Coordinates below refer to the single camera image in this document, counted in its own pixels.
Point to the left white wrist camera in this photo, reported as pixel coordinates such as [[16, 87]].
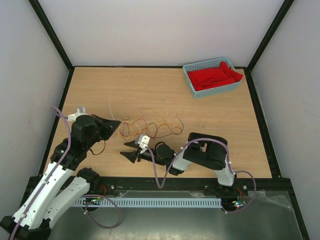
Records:
[[79, 112]]

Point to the light blue plastic basket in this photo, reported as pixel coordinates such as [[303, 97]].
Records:
[[208, 64]]

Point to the red cloth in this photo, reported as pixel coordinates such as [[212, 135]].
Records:
[[213, 77]]

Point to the left green circuit board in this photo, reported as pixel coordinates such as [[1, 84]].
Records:
[[92, 201]]

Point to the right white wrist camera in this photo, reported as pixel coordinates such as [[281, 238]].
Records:
[[142, 142]]

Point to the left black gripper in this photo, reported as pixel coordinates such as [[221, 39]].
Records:
[[109, 126]]

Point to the white zip tie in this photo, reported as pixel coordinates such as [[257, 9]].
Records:
[[114, 111]]

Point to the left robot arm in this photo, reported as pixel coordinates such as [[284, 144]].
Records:
[[36, 217]]

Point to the right green circuit board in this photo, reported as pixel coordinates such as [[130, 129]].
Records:
[[239, 203]]

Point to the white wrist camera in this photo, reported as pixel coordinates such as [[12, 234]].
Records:
[[79, 112], [142, 142]]

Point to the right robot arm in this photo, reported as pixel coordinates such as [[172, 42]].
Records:
[[205, 150]]

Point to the green circuit board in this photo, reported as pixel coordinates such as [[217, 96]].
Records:
[[92, 201], [239, 203]]

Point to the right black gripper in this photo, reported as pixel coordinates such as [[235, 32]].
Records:
[[131, 156]]

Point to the light blue slotted cable duct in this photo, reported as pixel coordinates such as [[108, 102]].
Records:
[[128, 202]]

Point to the black aluminium frame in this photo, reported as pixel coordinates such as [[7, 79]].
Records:
[[277, 182]]

